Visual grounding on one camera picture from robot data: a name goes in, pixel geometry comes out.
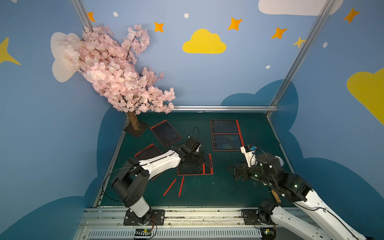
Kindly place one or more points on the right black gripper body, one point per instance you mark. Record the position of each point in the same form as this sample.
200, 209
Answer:
243, 172

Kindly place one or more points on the aluminium front rail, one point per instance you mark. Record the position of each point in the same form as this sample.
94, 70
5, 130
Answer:
177, 223

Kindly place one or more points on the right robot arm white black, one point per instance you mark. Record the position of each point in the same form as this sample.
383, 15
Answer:
329, 226

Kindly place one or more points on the red stylus pair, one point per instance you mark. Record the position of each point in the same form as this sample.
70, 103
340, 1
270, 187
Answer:
238, 127
211, 164

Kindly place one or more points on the green garden fork wooden handle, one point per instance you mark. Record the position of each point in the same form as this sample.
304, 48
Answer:
276, 196

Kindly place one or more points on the aluminium back frame bar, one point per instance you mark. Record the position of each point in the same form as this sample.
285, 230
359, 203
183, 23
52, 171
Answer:
242, 109

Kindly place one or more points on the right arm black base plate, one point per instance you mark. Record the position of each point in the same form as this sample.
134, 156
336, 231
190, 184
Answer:
257, 217

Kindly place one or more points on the pink cherry blossom tree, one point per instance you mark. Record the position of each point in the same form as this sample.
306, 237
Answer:
110, 67

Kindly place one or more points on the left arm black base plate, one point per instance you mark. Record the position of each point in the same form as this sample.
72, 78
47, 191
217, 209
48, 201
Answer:
156, 217

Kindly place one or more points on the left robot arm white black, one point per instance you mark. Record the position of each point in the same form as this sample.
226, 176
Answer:
132, 179

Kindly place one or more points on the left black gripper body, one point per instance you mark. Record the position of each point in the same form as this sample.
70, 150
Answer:
192, 156

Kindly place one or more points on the colourful scribble red writing tablet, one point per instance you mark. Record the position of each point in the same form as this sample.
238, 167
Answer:
226, 142

